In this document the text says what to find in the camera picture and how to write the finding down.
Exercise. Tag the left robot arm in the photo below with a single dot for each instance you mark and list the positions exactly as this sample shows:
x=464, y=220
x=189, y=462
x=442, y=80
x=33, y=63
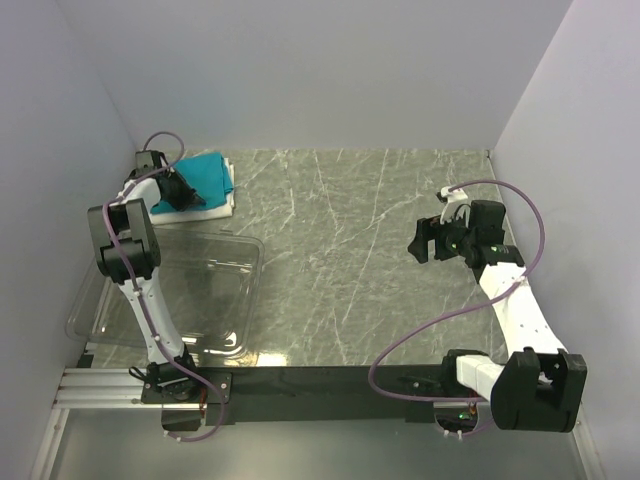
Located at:
x=127, y=252

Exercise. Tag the clear plastic bin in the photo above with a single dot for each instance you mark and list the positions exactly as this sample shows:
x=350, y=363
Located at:
x=209, y=281

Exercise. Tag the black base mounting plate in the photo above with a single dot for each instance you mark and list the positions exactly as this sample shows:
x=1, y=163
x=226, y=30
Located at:
x=312, y=393

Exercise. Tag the folded white t shirt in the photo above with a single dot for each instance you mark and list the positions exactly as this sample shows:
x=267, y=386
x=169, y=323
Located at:
x=164, y=214

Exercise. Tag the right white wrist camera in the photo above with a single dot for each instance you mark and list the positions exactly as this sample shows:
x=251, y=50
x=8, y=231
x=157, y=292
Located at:
x=454, y=200

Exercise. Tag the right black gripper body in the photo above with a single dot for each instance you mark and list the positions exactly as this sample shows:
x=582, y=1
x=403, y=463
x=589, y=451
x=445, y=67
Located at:
x=452, y=239

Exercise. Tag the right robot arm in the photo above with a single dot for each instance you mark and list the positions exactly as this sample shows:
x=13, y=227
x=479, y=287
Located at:
x=540, y=386

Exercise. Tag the teal t shirt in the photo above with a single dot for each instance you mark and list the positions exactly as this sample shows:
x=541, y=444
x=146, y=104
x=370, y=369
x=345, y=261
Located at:
x=209, y=175

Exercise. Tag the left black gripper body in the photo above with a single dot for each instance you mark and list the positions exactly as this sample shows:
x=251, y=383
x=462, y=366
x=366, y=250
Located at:
x=178, y=196

